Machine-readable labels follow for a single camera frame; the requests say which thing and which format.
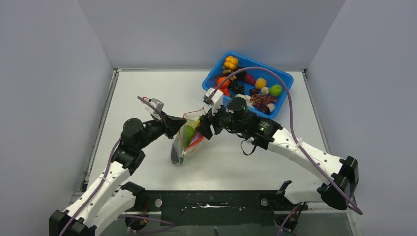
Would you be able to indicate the brown longan cluster toy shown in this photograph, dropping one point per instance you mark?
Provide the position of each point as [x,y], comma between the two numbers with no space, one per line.
[226,72]

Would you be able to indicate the orange red toy carrot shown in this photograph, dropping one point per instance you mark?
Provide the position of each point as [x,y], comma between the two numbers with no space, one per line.
[225,91]

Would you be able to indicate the clear zip bag orange zipper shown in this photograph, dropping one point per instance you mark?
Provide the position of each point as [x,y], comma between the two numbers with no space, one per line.
[191,118]

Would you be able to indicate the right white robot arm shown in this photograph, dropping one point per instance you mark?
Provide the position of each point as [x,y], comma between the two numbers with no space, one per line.
[338,177]

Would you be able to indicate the red toy grapes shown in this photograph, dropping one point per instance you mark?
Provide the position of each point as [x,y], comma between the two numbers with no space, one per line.
[259,100]

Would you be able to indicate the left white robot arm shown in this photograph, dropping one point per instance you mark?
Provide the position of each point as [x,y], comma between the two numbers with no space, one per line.
[109,195]

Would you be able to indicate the dark purple toy eggplant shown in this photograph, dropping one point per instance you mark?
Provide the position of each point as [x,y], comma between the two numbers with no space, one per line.
[174,155]

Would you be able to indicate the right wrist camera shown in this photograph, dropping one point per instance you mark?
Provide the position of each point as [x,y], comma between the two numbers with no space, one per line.
[214,98]

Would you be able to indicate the light purple toy eggplant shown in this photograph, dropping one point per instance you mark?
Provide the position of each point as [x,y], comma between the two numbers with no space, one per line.
[197,137]

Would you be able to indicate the white toy mushroom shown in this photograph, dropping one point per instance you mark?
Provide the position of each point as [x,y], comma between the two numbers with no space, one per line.
[248,99]

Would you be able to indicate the white toy garlic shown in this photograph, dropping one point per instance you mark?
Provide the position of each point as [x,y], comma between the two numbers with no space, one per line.
[264,91]

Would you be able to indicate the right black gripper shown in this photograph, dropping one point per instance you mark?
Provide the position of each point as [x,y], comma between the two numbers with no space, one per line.
[209,120]

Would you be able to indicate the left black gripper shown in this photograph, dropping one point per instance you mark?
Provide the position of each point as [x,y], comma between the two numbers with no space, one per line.
[170,125]

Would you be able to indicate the green toy mango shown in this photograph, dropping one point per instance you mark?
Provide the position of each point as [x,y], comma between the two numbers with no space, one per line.
[188,133]

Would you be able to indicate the blue plastic bin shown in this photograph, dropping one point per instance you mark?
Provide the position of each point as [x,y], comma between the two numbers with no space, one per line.
[285,78]

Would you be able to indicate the green toy chayote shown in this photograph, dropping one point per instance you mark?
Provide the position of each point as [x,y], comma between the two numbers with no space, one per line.
[276,90]

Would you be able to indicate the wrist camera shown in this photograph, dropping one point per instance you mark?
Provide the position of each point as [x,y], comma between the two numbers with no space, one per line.
[214,98]
[155,108]

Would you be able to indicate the orange toy pumpkin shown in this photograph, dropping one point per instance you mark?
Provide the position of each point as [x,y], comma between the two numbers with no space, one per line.
[230,63]

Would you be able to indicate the magenta toy sweet potato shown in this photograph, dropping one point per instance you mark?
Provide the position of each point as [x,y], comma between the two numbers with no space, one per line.
[249,79]

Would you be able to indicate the dark dried date toy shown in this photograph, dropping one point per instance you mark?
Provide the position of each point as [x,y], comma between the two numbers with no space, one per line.
[253,92]

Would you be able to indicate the brown toy shiitake mushroom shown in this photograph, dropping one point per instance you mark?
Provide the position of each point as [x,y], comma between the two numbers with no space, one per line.
[264,109]

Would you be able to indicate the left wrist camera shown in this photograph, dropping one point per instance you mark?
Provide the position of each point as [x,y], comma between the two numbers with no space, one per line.
[155,108]

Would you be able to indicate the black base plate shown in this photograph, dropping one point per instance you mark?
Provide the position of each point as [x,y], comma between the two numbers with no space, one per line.
[221,208]

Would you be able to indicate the round orange toy fruit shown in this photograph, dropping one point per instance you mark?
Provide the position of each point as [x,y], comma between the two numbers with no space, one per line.
[222,82]

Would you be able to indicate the dark plum toy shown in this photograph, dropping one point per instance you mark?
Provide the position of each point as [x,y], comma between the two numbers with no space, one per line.
[241,75]

